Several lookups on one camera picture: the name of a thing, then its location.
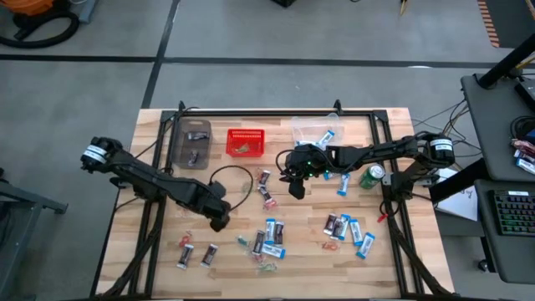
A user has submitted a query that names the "red plastic basket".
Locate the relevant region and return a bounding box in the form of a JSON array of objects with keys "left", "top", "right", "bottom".
[{"left": 225, "top": 127, "right": 266, "bottom": 159}]

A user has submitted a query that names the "black floor cable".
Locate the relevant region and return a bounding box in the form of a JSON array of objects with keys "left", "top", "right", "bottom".
[{"left": 411, "top": 99, "right": 471, "bottom": 147}]

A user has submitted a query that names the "black slanted pole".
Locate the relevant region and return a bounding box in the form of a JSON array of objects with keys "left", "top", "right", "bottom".
[{"left": 477, "top": 33, "right": 535, "bottom": 89}]

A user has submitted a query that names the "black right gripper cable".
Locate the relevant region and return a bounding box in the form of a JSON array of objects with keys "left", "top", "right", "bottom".
[{"left": 274, "top": 148, "right": 296, "bottom": 179}]

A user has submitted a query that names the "white paper sheet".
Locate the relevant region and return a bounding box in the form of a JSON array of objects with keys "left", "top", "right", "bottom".
[{"left": 434, "top": 168, "right": 480, "bottom": 222}]

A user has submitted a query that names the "black coiled cable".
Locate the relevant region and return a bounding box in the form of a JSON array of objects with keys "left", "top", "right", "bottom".
[{"left": 509, "top": 115, "right": 535, "bottom": 141}]

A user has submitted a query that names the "red snack packet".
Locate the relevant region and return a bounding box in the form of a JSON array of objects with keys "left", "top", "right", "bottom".
[{"left": 510, "top": 138, "right": 535, "bottom": 156}]

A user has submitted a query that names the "black mat orange striped edge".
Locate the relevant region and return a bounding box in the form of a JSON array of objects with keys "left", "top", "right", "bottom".
[{"left": 477, "top": 0, "right": 535, "bottom": 49}]

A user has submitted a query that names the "dark grey desk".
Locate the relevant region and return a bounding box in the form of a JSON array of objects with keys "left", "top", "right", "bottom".
[
  {"left": 474, "top": 178, "right": 535, "bottom": 285},
  {"left": 461, "top": 73, "right": 535, "bottom": 181}
]

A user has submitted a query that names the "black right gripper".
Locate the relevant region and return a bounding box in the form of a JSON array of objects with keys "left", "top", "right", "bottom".
[{"left": 278, "top": 143, "right": 335, "bottom": 201}]

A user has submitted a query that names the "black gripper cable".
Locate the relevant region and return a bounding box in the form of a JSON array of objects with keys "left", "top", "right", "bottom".
[
  {"left": 207, "top": 164, "right": 255, "bottom": 212},
  {"left": 274, "top": 148, "right": 296, "bottom": 179}
]

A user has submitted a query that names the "grey translucent plastic bin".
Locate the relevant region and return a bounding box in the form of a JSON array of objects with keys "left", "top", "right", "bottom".
[{"left": 171, "top": 119, "right": 213, "bottom": 171}]

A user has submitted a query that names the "green soda can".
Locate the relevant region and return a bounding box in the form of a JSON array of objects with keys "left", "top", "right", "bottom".
[{"left": 358, "top": 162, "right": 386, "bottom": 191}]

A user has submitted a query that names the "clear plastic bin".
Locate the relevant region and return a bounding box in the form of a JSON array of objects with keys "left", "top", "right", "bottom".
[{"left": 290, "top": 112, "right": 346, "bottom": 151}]

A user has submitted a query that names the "dark grey metal cart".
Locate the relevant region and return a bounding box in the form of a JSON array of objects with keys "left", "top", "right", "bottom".
[{"left": 0, "top": 166, "right": 69, "bottom": 300}]

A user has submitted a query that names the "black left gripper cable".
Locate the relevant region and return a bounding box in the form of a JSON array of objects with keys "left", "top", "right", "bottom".
[{"left": 207, "top": 164, "right": 255, "bottom": 212}]

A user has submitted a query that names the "black backlit keyboard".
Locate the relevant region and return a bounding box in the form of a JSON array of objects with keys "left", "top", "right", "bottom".
[{"left": 492, "top": 190, "right": 535, "bottom": 237}]

